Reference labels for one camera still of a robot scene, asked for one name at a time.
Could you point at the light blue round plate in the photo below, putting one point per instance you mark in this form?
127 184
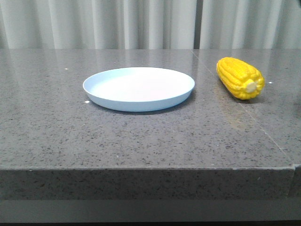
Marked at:
138 89

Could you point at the yellow plastic corn cob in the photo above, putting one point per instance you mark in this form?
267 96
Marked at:
241 79

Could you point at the white pleated curtain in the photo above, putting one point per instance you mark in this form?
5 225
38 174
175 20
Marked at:
150 24

